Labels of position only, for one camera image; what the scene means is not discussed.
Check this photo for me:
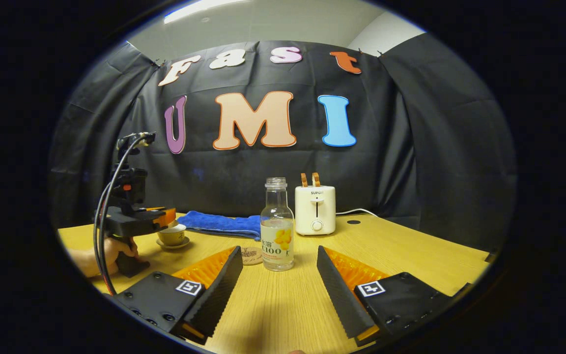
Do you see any blue towel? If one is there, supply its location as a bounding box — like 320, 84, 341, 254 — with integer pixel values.
177, 210, 262, 241

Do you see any beige ceramic saucer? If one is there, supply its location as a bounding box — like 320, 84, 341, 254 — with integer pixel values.
157, 236, 190, 250

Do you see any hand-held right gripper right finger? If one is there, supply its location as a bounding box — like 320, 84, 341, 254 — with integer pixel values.
316, 245, 478, 347

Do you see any white toaster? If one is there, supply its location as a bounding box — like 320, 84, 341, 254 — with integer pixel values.
295, 185, 337, 236

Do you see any beige ceramic teacup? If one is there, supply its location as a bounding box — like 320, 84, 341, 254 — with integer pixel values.
158, 224, 188, 246

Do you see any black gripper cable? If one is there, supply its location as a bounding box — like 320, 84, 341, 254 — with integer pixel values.
93, 133, 157, 295

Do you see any clear water bottle yellow label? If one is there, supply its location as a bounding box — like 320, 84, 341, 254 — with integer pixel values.
260, 177, 295, 272

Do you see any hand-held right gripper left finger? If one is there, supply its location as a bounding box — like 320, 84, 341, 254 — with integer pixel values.
111, 245, 244, 346

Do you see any round printed coaster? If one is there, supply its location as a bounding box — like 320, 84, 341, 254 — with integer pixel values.
240, 246, 264, 266

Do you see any black backdrop cloth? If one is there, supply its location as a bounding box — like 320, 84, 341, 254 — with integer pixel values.
50, 33, 517, 251

